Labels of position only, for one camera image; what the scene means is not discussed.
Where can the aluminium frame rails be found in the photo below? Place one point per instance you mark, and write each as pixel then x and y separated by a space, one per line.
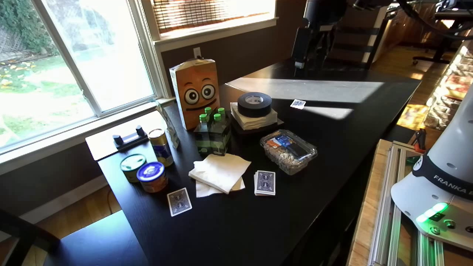
pixel 394 212

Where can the dark blue bench seat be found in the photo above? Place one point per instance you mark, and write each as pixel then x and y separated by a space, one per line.
pixel 98 245

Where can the white wall outlet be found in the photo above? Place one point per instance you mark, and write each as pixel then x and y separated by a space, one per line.
pixel 197 52

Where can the white flat box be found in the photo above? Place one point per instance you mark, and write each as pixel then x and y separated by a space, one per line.
pixel 258 123

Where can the woven window blind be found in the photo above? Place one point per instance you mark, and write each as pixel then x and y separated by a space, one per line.
pixel 207 13

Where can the blue lid can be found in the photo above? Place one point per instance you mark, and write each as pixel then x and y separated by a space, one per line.
pixel 151 177

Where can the green lid can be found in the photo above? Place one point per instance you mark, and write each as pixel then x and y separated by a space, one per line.
pixel 132 165

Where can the white paper napkin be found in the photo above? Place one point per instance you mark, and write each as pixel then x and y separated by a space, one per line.
pixel 222 169
pixel 203 190

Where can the blue playing card deck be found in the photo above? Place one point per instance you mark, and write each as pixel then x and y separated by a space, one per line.
pixel 265 183

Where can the dark chair frame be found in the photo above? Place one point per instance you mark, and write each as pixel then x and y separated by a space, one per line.
pixel 24 234

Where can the pile of snack bags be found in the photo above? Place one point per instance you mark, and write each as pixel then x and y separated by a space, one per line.
pixel 451 86

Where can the small white blue card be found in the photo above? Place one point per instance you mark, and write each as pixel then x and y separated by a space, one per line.
pixel 298 104

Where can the brown paper bag with face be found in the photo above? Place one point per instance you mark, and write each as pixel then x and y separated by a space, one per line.
pixel 196 94

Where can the black snack bar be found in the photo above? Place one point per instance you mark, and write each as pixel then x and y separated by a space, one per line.
pixel 290 147

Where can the white sill board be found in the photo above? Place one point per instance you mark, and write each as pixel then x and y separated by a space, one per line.
pixel 104 141

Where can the tall blue silver can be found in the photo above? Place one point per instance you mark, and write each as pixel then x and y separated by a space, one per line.
pixel 160 147

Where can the clear plastic bowl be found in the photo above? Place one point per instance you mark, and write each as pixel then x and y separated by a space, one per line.
pixel 296 163

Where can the single blue playing card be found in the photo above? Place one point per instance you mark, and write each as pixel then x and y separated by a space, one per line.
pixel 179 202

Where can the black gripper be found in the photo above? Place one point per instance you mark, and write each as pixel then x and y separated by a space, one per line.
pixel 323 13

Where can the blue tape roll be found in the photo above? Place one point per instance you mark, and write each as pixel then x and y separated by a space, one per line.
pixel 244 107

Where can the green capped bottle pack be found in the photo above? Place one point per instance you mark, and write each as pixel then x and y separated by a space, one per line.
pixel 212 137

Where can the dark wooden chair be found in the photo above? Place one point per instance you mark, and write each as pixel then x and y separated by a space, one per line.
pixel 360 35

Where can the yellow snack packet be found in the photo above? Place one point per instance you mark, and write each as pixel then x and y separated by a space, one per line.
pixel 411 119

